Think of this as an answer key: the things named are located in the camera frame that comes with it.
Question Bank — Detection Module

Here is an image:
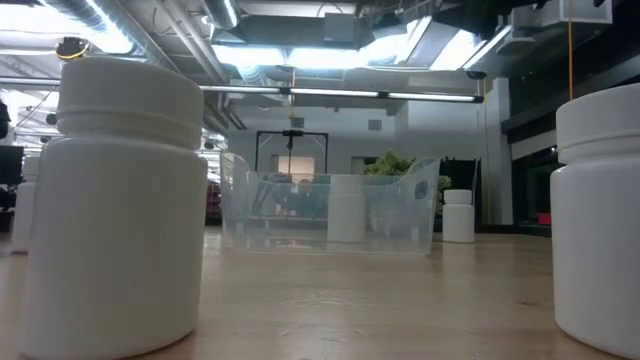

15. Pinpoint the white plastic pill bottle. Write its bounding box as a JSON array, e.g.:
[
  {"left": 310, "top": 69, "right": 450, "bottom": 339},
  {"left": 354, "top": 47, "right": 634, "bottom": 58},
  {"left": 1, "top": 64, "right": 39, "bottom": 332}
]
[
  {"left": 10, "top": 155, "right": 40, "bottom": 254},
  {"left": 441, "top": 188, "right": 476, "bottom": 244},
  {"left": 549, "top": 82, "right": 640, "bottom": 360},
  {"left": 17, "top": 55, "right": 209, "bottom": 360},
  {"left": 327, "top": 174, "right": 367, "bottom": 244}
]

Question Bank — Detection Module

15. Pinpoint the clear plastic basket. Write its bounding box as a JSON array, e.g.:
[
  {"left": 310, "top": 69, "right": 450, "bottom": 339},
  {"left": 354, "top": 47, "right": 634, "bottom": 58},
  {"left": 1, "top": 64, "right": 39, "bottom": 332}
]
[{"left": 219, "top": 151, "right": 442, "bottom": 255}]

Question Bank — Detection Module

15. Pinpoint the person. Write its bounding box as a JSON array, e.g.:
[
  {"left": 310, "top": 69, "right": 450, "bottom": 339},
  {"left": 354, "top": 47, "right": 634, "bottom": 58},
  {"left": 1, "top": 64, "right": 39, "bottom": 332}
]
[{"left": 284, "top": 177, "right": 326, "bottom": 220}]

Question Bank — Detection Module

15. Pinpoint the green potted succulent plant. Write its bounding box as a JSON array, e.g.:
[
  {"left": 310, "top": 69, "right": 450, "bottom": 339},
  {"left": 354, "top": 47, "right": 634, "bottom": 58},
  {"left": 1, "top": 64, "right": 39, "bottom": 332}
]
[{"left": 363, "top": 149, "right": 453, "bottom": 216}]

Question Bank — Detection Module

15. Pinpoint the long ceiling light fixture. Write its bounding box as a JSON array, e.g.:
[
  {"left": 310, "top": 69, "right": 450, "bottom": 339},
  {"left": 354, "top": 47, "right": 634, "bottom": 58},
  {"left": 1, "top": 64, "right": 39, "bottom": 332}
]
[{"left": 199, "top": 84, "right": 485, "bottom": 104}]

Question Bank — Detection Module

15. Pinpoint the black computer monitor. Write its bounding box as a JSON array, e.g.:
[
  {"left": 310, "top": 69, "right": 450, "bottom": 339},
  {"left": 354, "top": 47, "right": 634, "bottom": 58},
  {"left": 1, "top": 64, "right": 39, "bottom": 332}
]
[{"left": 0, "top": 144, "right": 25, "bottom": 185}]

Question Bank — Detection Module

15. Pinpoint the black camera tripod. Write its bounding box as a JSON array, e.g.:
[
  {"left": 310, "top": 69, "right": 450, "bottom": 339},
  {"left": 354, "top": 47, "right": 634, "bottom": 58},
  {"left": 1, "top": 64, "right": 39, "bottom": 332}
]
[{"left": 281, "top": 128, "right": 305, "bottom": 176}]

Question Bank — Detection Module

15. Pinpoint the silver round air duct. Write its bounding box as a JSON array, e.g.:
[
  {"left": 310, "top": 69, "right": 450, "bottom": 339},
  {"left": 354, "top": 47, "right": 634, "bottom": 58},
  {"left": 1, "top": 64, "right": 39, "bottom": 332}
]
[{"left": 199, "top": 0, "right": 242, "bottom": 31}]

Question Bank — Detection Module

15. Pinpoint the ceiling camera with yellow ring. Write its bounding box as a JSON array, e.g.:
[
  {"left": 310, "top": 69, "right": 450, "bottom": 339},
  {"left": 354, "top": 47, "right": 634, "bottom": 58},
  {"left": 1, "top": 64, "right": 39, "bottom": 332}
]
[{"left": 54, "top": 36, "right": 92, "bottom": 62}]

